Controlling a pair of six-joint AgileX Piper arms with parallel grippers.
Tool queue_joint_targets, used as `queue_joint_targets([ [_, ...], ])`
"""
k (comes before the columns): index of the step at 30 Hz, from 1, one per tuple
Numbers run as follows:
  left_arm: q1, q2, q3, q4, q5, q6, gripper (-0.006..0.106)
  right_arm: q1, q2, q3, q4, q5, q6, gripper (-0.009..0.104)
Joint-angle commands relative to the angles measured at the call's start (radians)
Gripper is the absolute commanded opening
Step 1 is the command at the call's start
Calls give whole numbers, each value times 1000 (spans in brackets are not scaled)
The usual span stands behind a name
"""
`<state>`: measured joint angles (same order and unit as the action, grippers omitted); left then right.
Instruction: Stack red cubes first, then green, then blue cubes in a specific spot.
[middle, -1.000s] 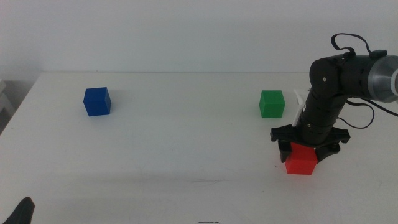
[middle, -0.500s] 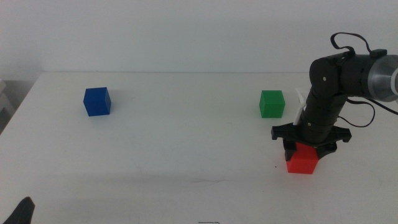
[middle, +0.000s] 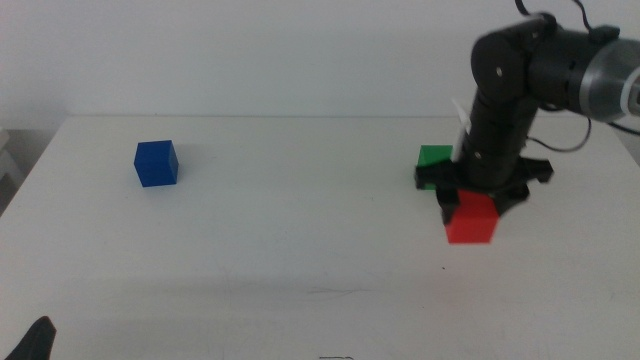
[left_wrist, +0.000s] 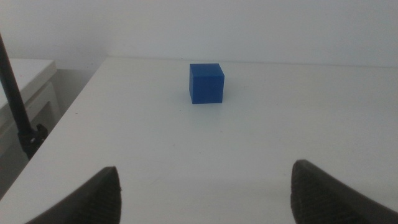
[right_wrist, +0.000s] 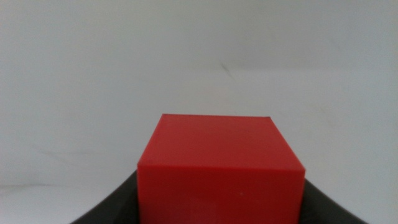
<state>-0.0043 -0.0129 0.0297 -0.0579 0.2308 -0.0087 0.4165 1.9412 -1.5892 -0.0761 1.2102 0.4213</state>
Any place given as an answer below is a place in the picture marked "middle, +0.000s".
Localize red cube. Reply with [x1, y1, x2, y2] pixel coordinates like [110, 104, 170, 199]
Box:
[444, 189, 501, 245]

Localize green cube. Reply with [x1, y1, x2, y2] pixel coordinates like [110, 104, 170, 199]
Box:
[415, 144, 454, 192]

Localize blue cube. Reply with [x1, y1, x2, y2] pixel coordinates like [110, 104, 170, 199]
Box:
[133, 139, 180, 189]

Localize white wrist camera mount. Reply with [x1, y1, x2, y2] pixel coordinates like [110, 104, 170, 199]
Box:
[450, 97, 473, 164]

